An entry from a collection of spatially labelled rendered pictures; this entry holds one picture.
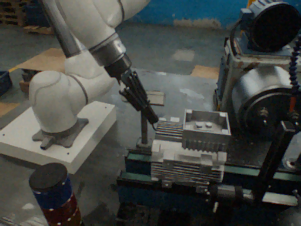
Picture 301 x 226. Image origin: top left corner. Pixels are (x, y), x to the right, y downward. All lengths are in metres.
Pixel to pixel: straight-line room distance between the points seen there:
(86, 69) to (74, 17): 0.41
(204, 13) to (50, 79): 5.59
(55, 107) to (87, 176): 0.30
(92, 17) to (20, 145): 0.66
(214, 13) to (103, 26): 5.69
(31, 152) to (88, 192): 0.30
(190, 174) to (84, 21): 0.48
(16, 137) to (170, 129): 0.71
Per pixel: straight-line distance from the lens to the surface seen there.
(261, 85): 0.88
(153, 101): 0.87
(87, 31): 0.60
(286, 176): 0.89
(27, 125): 1.16
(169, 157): 0.61
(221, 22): 6.25
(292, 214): 0.54
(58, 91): 0.89
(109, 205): 0.86
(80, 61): 0.98
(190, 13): 6.30
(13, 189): 1.02
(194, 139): 0.61
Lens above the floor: 1.51
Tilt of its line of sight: 35 degrees down
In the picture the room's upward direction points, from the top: straight up
